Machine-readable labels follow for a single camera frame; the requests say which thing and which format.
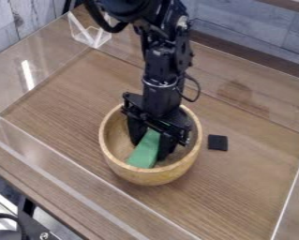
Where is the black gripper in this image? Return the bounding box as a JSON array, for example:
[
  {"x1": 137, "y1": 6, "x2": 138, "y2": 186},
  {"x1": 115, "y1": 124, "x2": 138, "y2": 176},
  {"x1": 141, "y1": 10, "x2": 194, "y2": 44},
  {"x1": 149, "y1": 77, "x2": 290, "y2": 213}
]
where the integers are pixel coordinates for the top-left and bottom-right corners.
[{"x1": 122, "y1": 78, "x2": 193, "y2": 161}]

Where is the green rectangular stick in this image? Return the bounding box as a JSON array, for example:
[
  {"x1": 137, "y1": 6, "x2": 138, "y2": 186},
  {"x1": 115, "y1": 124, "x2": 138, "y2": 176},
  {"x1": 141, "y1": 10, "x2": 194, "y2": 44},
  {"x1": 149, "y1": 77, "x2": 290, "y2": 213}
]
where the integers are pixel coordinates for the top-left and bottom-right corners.
[{"x1": 127, "y1": 129, "x2": 161, "y2": 169}]

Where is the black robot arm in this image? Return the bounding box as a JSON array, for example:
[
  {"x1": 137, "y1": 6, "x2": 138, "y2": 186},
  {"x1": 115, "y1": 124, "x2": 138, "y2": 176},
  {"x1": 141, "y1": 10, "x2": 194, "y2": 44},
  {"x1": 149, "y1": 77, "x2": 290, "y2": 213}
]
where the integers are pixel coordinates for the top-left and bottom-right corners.
[{"x1": 83, "y1": 0, "x2": 194, "y2": 160}]

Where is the wooden bowl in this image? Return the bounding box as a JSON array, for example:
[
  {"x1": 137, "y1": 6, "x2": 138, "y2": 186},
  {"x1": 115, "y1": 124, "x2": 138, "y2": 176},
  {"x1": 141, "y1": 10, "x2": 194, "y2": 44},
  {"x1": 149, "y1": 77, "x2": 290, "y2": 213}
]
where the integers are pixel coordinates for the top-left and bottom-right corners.
[{"x1": 99, "y1": 105, "x2": 203, "y2": 186}]

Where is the black square pad on table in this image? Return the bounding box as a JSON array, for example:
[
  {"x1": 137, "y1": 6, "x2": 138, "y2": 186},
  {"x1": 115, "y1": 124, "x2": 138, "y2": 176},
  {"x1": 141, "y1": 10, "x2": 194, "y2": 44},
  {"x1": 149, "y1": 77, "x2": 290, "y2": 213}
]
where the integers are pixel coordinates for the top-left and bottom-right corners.
[{"x1": 209, "y1": 135, "x2": 229, "y2": 151}]

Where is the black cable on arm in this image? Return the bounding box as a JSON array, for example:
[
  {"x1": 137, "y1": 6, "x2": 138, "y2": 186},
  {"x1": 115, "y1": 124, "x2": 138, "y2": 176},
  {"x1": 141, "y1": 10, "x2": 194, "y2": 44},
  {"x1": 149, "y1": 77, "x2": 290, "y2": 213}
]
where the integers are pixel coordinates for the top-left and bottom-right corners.
[{"x1": 175, "y1": 73, "x2": 202, "y2": 103}]

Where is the clear acrylic enclosure wall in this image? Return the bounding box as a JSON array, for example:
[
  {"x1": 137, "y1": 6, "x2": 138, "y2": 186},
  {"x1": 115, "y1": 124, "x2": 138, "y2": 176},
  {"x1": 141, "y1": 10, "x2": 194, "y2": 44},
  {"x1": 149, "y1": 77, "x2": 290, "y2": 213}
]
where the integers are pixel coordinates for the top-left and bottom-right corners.
[{"x1": 0, "y1": 19, "x2": 299, "y2": 240}]

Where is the clear acrylic corner bracket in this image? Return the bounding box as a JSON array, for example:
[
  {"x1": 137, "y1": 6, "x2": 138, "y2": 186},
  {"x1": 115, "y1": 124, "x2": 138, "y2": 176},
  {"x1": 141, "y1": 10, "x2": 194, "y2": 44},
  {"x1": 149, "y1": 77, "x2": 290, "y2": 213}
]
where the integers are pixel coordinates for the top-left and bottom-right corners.
[{"x1": 68, "y1": 12, "x2": 111, "y2": 49}]

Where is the black metal table frame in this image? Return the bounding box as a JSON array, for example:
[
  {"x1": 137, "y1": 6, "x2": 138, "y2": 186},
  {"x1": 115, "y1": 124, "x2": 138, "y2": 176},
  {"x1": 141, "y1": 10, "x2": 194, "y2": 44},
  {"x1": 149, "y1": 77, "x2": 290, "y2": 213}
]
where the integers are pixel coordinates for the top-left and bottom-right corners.
[{"x1": 0, "y1": 197, "x2": 63, "y2": 240}]

